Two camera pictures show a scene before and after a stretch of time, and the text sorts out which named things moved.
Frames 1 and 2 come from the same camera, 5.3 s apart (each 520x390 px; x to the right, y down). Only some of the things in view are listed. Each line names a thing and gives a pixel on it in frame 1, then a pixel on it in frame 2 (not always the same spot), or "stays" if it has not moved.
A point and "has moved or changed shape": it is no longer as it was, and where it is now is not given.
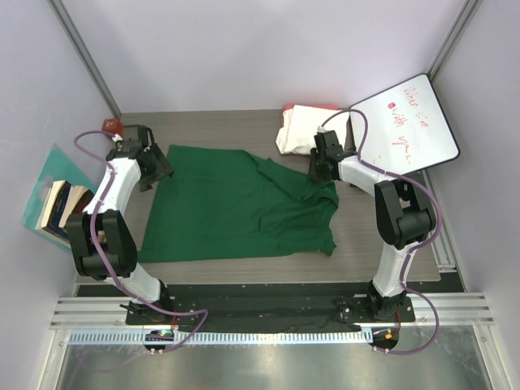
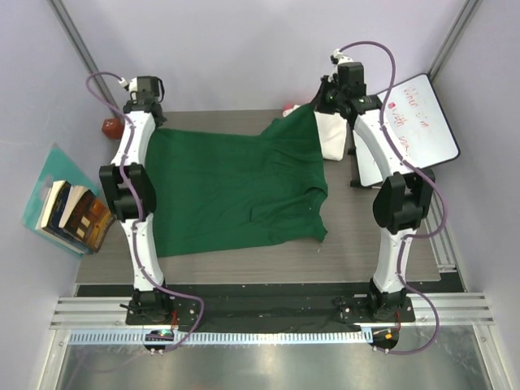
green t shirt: x=215 y=202 has moved or changed shape
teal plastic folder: x=58 y=166 stays
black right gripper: x=314 y=156 → x=325 y=84
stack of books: x=62 y=201 stays
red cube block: x=113 y=125 stays
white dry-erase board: x=406 y=130 stays
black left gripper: x=162 y=169 → x=161 y=122
